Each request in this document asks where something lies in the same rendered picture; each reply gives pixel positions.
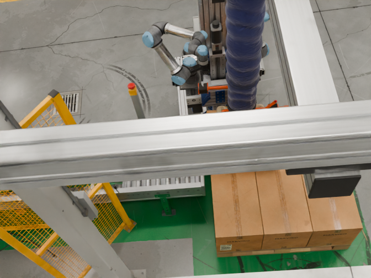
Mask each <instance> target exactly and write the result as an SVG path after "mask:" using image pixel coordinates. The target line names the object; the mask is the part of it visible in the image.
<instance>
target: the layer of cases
mask: <svg viewBox="0 0 371 278"><path fill-rule="evenodd" d="M211 189H212V197H213V211H214V225H215V239H216V250H217V253H218V252H236V251H245V250H261V249H280V248H297V247H314V246H324V245H341V244H351V243H352V242H353V241H354V239H355V238H356V236H357V235H358V234H359V233H360V231H361V230H362V229H363V226H362V223H361V219H360V216H359V212H358V209H357V205H356V201H355V198H354V195H353V193H352V195H351V196H341V197H325V198H317V199H309V198H308V194H307V191H306V186H305V181H304V176H303V174H301V175H286V172H285V169H281V170H274V171H259V172H244V173H229V174H214V175H211Z"/></svg>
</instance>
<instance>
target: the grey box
mask: <svg viewBox="0 0 371 278"><path fill-rule="evenodd" d="M71 193H72V194H73V195H74V196H77V197H78V198H79V199H77V200H78V202H79V203H80V204H81V206H82V207H83V208H87V210H88V217H89V218H98V210H97V209H96V207H95V206H94V204H93V202H92V201H91V200H90V198H89V197H88V195H87V194H86V193H85V191H78V192H71Z"/></svg>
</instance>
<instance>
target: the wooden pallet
mask: <svg viewBox="0 0 371 278"><path fill-rule="evenodd" d="M350 245H351V244H341V245H324V246H314V247H297V248H280V249H261V250H245V251H236V252H218V253H217V251H216V253H217V258H219V257H228V256H246V255H263V254H281V253H298V252H316V251H325V250H342V249H348V248H349V247H350Z"/></svg>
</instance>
